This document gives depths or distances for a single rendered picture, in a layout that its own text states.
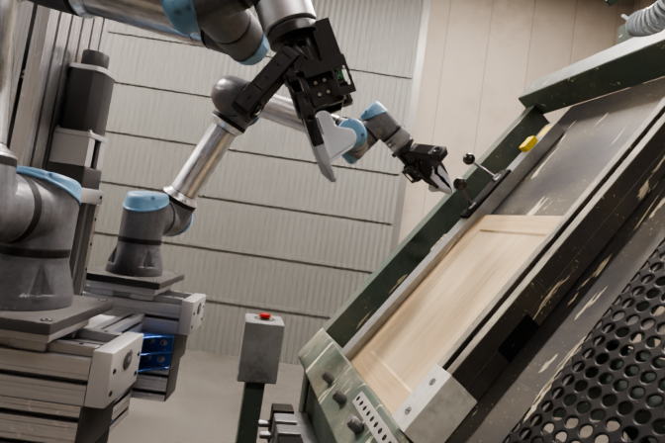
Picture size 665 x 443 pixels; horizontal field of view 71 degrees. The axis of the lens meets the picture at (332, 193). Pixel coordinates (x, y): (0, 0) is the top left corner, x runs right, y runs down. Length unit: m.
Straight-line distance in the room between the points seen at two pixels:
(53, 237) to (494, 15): 4.49
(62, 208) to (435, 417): 0.73
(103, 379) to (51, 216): 0.28
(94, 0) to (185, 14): 0.29
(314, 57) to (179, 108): 3.87
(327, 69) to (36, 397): 0.69
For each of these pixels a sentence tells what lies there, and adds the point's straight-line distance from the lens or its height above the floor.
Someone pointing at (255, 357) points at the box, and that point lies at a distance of 1.49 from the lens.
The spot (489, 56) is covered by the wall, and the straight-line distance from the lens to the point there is 4.79.
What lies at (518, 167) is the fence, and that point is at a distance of 1.51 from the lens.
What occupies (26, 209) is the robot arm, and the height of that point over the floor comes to 1.20.
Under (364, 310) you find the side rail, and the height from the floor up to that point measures 0.99.
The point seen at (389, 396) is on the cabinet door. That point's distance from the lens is 1.09.
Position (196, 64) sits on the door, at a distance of 4.56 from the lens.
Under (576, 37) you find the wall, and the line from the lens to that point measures 5.20.
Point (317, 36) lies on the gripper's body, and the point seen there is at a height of 1.49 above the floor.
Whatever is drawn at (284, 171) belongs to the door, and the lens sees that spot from 4.21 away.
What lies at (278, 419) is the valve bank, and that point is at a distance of 1.26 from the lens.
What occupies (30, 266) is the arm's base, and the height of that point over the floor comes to 1.11.
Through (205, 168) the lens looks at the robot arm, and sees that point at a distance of 1.48.
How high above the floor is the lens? 1.25
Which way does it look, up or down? 4 degrees up
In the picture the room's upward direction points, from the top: 8 degrees clockwise
